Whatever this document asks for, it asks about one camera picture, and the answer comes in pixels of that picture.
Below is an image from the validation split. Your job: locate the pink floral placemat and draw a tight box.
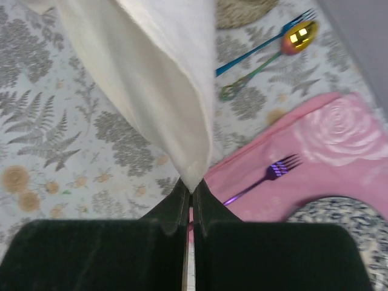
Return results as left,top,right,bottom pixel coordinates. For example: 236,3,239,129
205,92,387,222

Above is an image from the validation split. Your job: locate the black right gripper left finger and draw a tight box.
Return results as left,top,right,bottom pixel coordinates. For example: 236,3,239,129
1,181,190,290

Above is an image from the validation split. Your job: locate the blue fork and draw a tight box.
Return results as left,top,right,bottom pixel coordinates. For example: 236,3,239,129
215,8,316,76

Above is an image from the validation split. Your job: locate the woven round coaster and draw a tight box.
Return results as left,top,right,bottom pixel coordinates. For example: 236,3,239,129
216,0,279,29

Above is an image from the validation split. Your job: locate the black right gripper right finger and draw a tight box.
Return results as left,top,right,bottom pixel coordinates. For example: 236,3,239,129
193,182,372,290

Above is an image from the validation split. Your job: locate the white cloth napkin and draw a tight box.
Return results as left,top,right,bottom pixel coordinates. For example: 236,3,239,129
26,1,216,191

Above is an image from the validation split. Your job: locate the blue floral plate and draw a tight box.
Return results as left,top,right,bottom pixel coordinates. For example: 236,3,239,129
287,196,387,291

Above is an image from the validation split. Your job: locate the purple fork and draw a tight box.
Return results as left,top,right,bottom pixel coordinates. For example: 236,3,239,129
223,154,303,206

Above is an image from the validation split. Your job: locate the rainbow gold spoon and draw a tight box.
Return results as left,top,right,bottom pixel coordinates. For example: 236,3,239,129
218,20,319,101

